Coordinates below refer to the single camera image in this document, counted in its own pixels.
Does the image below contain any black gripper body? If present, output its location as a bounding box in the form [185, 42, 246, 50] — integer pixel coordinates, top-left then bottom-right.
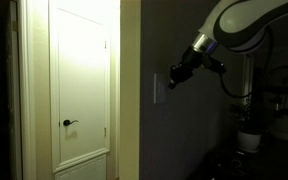
[169, 45, 206, 84]

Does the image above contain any green potted plant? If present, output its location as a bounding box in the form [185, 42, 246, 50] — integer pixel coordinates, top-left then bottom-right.
[229, 99, 266, 136]

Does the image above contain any white panel door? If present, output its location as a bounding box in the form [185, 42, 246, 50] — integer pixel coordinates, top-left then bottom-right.
[48, 0, 114, 180]

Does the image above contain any white plant pot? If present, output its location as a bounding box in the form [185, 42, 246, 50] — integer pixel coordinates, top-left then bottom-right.
[236, 129, 263, 155]

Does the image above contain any white light switch plate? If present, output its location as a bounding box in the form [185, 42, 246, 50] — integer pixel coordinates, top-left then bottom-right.
[152, 73, 169, 105]

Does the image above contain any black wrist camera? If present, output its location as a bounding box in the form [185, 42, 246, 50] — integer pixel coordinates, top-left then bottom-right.
[201, 54, 227, 75]

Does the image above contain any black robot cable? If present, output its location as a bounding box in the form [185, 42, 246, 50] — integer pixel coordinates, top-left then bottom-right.
[219, 25, 275, 100]

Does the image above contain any dark lever door handle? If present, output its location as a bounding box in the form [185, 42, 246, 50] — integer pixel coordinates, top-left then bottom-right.
[62, 118, 80, 127]

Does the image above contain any white door frame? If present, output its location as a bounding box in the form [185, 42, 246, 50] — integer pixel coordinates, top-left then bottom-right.
[16, 0, 122, 180]

